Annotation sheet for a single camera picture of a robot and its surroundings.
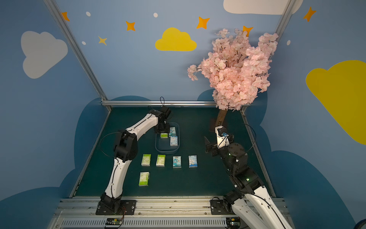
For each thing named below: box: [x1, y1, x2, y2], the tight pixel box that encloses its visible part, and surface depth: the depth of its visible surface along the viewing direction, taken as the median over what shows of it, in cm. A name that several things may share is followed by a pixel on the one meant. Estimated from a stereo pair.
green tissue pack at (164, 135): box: [160, 133, 169, 139], surface depth 103 cm
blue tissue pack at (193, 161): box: [188, 155, 198, 168], surface depth 92 cm
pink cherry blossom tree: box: [187, 28, 279, 129], surface depth 70 cm
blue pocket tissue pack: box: [172, 156, 182, 169], surface depth 90 cm
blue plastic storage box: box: [154, 122, 181, 155], surface depth 100 cm
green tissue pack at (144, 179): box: [138, 171, 150, 187], surface depth 84 cm
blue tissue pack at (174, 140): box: [169, 135, 179, 147], surface depth 100 cm
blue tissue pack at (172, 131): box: [168, 126, 177, 136], surface depth 105 cm
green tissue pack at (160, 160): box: [155, 154, 166, 167], surface depth 91 cm
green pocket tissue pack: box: [141, 153, 152, 167], surface depth 91 cm
